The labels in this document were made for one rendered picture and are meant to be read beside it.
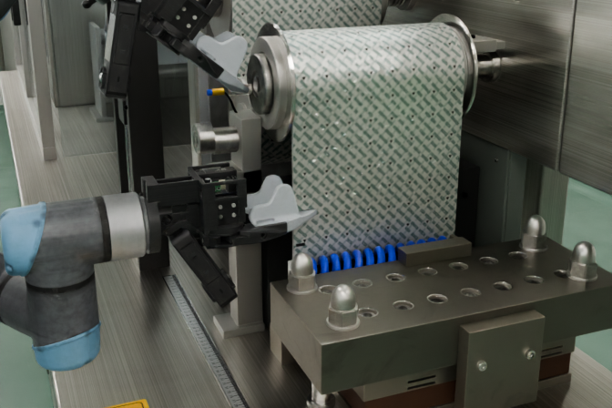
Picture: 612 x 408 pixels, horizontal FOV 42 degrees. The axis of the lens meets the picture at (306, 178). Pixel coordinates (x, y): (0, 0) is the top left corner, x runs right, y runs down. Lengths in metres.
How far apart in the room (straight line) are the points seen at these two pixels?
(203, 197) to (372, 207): 0.24
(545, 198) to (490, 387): 0.49
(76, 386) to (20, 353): 1.96
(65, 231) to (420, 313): 0.40
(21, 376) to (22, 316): 1.91
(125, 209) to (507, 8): 0.56
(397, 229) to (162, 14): 0.41
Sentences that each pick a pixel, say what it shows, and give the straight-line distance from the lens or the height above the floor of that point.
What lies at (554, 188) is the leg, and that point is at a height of 1.02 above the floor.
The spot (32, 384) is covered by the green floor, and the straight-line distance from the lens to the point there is 2.82.
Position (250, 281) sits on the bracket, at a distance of 1.10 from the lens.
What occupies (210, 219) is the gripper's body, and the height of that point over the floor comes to 1.12.
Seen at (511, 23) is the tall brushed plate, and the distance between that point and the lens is 1.11.
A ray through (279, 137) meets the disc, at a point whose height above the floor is 1.19.
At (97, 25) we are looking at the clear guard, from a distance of 1.93.
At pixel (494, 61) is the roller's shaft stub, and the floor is 1.26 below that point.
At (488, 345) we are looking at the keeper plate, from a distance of 0.92.
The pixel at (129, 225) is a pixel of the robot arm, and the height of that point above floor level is 1.13.
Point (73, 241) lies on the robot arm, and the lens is 0.89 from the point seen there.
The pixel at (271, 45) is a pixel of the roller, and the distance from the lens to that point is 0.96.
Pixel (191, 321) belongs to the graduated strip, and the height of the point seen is 0.90.
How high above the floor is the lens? 1.45
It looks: 18 degrees down
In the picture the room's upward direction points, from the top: straight up
